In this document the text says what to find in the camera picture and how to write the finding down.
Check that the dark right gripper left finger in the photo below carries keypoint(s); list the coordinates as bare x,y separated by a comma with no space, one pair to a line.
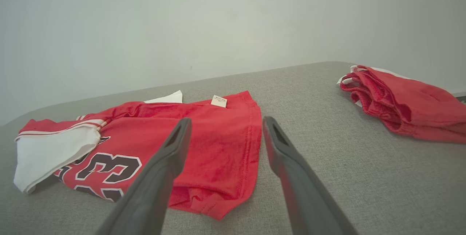
153,191

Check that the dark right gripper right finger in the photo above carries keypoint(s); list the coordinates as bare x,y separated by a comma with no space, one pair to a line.
305,198

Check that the red jersey with number 23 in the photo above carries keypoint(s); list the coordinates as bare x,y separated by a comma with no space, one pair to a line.
218,147

